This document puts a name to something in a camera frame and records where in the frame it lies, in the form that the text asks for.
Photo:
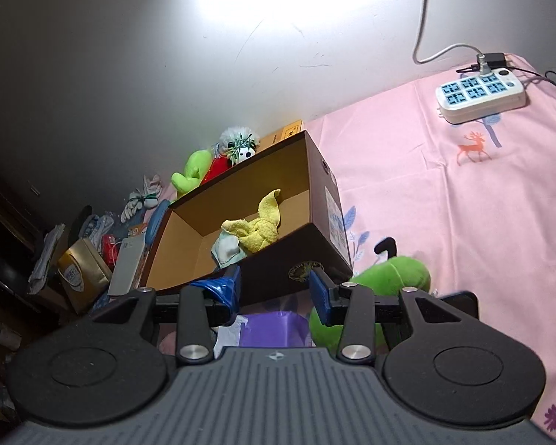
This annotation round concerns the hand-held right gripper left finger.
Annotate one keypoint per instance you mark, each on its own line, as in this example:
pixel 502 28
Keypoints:
pixel 232 289

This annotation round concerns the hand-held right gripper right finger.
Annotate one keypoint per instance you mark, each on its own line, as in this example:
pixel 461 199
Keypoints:
pixel 318 299

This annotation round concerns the pale green white cloth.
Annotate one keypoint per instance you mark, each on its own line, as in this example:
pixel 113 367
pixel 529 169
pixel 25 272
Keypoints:
pixel 227 251

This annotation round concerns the brown cardboard box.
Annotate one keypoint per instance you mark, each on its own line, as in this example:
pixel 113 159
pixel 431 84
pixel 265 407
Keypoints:
pixel 271 278

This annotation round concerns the yellow towel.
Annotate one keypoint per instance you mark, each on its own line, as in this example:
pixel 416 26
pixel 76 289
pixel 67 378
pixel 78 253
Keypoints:
pixel 259 232

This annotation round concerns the green plush toy black antenna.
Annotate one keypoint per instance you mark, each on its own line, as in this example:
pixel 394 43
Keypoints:
pixel 398 274

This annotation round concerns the blue plastic wrapper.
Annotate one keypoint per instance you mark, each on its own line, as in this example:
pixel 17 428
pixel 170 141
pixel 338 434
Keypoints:
pixel 211 289

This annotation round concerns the white tissue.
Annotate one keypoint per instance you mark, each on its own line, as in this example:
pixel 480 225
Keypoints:
pixel 227 336

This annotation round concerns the purple cloth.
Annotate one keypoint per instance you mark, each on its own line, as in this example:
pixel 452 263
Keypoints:
pixel 273 329

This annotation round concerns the blue oval case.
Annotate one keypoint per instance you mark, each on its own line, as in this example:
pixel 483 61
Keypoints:
pixel 157 223

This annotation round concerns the white flat box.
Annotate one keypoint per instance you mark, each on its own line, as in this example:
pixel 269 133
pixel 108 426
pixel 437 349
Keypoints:
pixel 127 265

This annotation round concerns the white gloves bundle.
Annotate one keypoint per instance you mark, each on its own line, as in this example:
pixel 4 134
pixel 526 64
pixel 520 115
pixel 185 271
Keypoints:
pixel 139 204

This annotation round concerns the light green plush toy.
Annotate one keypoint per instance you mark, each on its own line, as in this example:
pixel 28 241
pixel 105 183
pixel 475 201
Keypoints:
pixel 194 167

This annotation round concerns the red packet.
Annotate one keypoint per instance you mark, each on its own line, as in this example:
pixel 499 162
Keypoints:
pixel 109 248

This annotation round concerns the grey-haired doll in red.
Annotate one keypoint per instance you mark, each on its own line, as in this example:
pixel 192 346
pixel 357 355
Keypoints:
pixel 242 146

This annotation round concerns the pink printed bedsheet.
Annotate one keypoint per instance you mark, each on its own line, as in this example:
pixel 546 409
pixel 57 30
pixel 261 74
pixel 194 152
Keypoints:
pixel 398 171

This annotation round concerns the blue white patterned bag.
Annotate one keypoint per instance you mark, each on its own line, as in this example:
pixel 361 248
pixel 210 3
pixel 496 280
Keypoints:
pixel 95 228

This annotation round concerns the gold box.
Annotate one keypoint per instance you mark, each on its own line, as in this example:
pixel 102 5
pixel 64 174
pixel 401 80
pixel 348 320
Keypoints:
pixel 81 274

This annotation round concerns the orange cardboard box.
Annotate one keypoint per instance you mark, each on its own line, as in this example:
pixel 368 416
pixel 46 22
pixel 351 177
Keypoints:
pixel 282 135

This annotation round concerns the folded newspaper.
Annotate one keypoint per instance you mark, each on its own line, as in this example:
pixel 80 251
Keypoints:
pixel 46 259

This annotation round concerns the white power strip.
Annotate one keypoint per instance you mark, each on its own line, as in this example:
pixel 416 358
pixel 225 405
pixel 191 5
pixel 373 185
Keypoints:
pixel 479 95

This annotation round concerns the black plug adapter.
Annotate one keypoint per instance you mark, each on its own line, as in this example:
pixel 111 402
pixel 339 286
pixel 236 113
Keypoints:
pixel 493 60

